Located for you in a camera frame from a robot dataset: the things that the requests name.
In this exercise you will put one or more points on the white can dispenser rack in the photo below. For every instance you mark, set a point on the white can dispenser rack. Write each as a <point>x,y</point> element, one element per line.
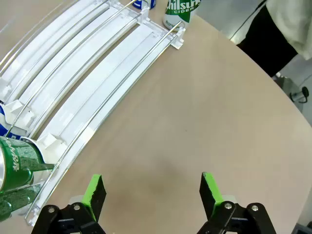
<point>97,73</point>

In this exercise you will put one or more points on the green Chilsung cider can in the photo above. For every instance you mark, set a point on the green Chilsung cider can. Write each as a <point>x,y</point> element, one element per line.
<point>180,12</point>
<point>22,158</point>

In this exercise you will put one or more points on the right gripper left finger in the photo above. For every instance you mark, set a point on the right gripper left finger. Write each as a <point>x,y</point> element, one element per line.
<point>93,195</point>

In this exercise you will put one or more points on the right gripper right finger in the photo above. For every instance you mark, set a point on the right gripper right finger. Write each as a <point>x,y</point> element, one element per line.
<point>210,195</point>

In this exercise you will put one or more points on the person in white sweatshirt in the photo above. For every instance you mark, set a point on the person in white sweatshirt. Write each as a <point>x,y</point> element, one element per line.
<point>287,24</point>

